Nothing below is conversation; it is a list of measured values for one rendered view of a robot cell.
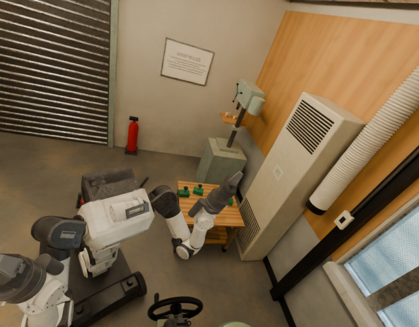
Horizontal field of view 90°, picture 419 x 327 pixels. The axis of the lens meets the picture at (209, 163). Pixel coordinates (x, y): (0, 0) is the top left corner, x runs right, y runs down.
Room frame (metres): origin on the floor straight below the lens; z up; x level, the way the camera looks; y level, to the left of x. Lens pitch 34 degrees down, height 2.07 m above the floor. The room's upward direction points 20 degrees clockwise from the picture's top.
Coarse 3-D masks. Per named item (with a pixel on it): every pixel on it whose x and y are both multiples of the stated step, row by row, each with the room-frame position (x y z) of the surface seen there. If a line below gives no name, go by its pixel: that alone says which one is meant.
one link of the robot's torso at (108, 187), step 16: (96, 176) 0.60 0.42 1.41; (112, 176) 0.63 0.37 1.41; (128, 176) 0.68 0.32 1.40; (96, 192) 0.54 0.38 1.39; (112, 192) 0.58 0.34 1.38; (128, 192) 0.62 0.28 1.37; (144, 192) 0.66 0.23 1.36; (80, 208) 0.49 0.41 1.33; (96, 208) 0.50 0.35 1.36; (96, 224) 0.45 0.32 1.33; (112, 224) 0.48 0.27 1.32; (128, 224) 0.51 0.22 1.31; (144, 224) 0.55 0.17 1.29; (96, 240) 0.42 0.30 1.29; (112, 240) 0.45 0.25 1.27
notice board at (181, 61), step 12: (168, 48) 2.83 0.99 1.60; (180, 48) 2.89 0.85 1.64; (192, 48) 2.94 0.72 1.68; (168, 60) 2.84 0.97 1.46; (180, 60) 2.90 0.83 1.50; (192, 60) 2.96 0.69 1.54; (204, 60) 3.02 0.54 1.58; (168, 72) 2.85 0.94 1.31; (180, 72) 2.91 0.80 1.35; (192, 72) 2.97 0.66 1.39; (204, 72) 3.04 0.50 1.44; (204, 84) 3.05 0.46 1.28
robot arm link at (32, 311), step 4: (16, 304) 0.17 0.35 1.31; (20, 304) 0.17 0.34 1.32; (24, 304) 0.17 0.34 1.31; (28, 304) 0.18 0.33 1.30; (20, 308) 0.17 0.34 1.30; (24, 308) 0.17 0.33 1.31; (28, 308) 0.17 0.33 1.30; (32, 308) 0.17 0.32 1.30; (36, 308) 0.18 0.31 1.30; (24, 312) 0.16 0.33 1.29; (28, 312) 0.16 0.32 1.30; (32, 312) 0.17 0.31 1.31; (36, 312) 0.17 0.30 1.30; (40, 312) 0.17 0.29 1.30; (44, 312) 0.18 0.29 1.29; (32, 316) 0.16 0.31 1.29; (36, 316) 0.16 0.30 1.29; (40, 316) 0.17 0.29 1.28
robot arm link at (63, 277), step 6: (66, 264) 0.33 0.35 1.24; (66, 270) 0.32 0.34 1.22; (54, 276) 0.28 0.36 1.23; (60, 276) 0.29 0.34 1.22; (66, 276) 0.31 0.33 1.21; (66, 282) 0.29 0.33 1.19; (66, 288) 0.28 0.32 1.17; (66, 294) 0.27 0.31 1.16; (72, 294) 0.28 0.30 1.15; (60, 300) 0.25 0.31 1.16; (66, 300) 0.26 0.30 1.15; (72, 300) 0.27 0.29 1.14; (72, 306) 0.25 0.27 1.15; (72, 312) 0.24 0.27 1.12; (24, 318) 0.18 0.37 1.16; (72, 318) 0.23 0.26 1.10; (24, 324) 0.16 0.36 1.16
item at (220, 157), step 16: (240, 80) 2.70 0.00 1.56; (240, 96) 2.54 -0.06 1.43; (256, 96) 2.35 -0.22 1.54; (240, 112) 2.52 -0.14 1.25; (256, 112) 2.24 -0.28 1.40; (240, 128) 2.52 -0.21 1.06; (208, 144) 2.56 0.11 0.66; (224, 144) 2.57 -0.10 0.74; (208, 160) 2.36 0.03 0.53; (224, 160) 2.33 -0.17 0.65; (240, 160) 2.41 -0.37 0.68; (208, 176) 2.28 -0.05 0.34; (224, 176) 2.36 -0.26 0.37
